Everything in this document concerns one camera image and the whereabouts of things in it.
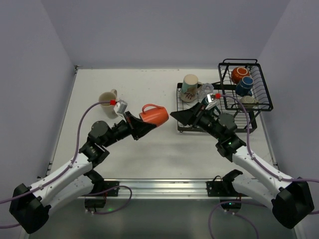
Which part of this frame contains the orange ceramic mug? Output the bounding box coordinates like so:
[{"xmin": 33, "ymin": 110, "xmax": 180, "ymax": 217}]
[{"xmin": 139, "ymin": 104, "xmax": 169, "ymax": 127}]

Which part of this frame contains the beige ceramic mug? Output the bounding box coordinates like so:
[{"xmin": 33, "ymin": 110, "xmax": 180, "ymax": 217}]
[{"xmin": 99, "ymin": 89, "xmax": 117, "ymax": 119}]

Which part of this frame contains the tall floral cream mug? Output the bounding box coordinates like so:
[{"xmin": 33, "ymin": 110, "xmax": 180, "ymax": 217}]
[{"xmin": 180, "ymin": 74, "xmax": 202, "ymax": 103}]

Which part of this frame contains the teal ceramic cup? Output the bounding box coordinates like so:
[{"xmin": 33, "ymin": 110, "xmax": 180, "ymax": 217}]
[{"xmin": 201, "ymin": 97, "xmax": 211, "ymax": 106}]

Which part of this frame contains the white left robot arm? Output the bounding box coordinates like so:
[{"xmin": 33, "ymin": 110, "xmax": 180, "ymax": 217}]
[{"xmin": 9, "ymin": 112, "xmax": 157, "ymax": 234}]

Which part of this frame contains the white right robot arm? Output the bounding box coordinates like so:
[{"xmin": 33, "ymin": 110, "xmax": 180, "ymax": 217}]
[{"xmin": 170, "ymin": 103, "xmax": 315, "ymax": 229}]

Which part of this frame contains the clear glass cup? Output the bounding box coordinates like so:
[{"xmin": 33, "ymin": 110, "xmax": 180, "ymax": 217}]
[{"xmin": 198, "ymin": 83, "xmax": 214, "ymax": 98}]

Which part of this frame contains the cream round mug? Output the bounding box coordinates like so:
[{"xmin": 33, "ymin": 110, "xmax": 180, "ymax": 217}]
[{"xmin": 240, "ymin": 96, "xmax": 259, "ymax": 111}]

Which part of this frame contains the blue round mug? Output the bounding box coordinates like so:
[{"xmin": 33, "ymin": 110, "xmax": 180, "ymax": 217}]
[{"xmin": 235, "ymin": 76, "xmax": 254, "ymax": 97}]

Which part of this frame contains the orange round mug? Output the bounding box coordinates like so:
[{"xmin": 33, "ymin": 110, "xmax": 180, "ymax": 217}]
[{"xmin": 231, "ymin": 67, "xmax": 250, "ymax": 84}]

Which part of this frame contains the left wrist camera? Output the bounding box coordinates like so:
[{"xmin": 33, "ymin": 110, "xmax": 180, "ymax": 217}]
[{"xmin": 114, "ymin": 100, "xmax": 128, "ymax": 116}]

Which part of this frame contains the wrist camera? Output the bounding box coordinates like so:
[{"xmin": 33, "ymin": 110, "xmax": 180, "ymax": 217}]
[
  {"xmin": 114, "ymin": 100, "xmax": 128, "ymax": 116},
  {"xmin": 205, "ymin": 94, "xmax": 217, "ymax": 110}
]

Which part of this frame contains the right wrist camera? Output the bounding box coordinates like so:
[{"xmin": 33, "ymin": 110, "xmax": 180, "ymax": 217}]
[{"xmin": 205, "ymin": 94, "xmax": 217, "ymax": 110}]

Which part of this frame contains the black wire dish rack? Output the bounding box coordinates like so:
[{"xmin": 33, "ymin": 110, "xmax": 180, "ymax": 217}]
[{"xmin": 176, "ymin": 58, "xmax": 274, "ymax": 133}]

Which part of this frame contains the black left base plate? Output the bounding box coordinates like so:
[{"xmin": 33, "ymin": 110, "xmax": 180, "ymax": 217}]
[{"xmin": 85, "ymin": 180, "xmax": 120, "ymax": 197}]

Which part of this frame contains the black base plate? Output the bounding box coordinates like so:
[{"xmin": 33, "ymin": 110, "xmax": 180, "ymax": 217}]
[
  {"xmin": 85, "ymin": 180, "xmax": 120, "ymax": 197},
  {"xmin": 205, "ymin": 175, "xmax": 239, "ymax": 197}
]

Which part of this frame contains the aluminium mounting rail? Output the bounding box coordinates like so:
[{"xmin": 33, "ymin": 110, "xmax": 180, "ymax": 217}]
[{"xmin": 77, "ymin": 178, "xmax": 252, "ymax": 199}]

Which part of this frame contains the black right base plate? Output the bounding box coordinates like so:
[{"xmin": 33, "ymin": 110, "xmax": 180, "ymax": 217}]
[{"xmin": 205, "ymin": 175, "xmax": 239, "ymax": 197}]

